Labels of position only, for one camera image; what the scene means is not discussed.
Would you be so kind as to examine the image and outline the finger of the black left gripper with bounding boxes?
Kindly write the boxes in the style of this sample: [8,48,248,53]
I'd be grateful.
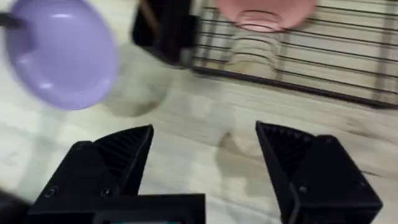
[0,11,27,30]

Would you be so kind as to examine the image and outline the purple plate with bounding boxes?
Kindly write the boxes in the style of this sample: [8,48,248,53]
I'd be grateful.
[4,0,119,111]

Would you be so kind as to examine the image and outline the black wire dish rack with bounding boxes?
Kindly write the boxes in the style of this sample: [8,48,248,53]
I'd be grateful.
[188,0,398,110]

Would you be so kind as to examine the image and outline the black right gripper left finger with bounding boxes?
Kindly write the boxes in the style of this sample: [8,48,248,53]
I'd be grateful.
[30,124,155,215]

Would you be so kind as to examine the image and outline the black cutlery holder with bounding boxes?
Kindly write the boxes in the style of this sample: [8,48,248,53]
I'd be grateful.
[131,0,200,67]

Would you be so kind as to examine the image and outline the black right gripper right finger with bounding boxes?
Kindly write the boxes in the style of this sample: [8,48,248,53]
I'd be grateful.
[254,120,384,224]

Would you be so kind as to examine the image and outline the pink bowl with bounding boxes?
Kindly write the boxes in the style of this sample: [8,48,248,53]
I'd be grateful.
[214,0,317,34]

